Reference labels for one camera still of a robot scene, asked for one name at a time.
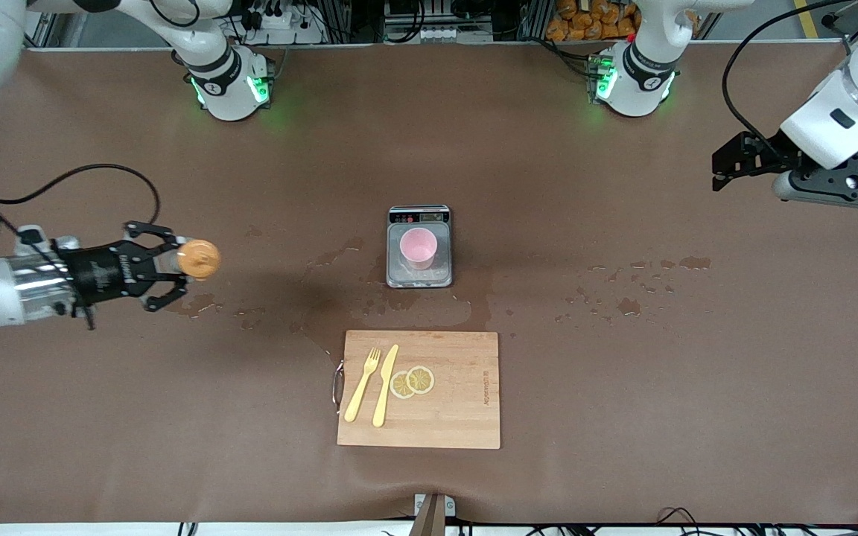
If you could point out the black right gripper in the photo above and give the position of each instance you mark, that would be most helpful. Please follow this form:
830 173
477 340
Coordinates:
100 273

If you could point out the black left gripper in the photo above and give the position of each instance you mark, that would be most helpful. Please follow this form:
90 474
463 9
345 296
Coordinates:
759 154

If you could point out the translucent sauce bottle orange cap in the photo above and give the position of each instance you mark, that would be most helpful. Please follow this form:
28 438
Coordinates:
199 259

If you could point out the pink plastic cup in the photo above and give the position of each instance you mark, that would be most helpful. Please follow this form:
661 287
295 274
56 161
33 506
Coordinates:
418 249

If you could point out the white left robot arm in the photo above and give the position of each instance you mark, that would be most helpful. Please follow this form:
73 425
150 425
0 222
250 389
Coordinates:
816 134

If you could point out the brown table cover mat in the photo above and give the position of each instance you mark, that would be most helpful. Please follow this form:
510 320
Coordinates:
176 417

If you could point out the orange snack bags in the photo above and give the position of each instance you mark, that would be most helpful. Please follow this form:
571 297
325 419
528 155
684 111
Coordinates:
593 18

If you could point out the yellow plastic fork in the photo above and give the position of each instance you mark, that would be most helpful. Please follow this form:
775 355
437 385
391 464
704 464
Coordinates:
360 387

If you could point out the yellow plastic knife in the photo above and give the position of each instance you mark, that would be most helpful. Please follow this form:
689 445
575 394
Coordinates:
384 387

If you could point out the silver digital kitchen scale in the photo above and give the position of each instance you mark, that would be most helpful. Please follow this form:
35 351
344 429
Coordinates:
420 217

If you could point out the lemon slice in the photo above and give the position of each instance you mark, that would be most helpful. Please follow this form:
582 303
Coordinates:
400 385
421 379

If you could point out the white power strip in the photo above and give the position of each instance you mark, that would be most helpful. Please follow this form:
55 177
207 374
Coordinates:
287 22

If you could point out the wooden cutting board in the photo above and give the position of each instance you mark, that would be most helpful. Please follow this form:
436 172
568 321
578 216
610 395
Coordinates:
451 417

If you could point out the aluminium frame profile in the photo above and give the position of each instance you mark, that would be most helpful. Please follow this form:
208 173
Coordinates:
40 33
852 49

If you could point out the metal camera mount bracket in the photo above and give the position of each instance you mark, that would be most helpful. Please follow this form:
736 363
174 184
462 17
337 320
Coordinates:
433 514

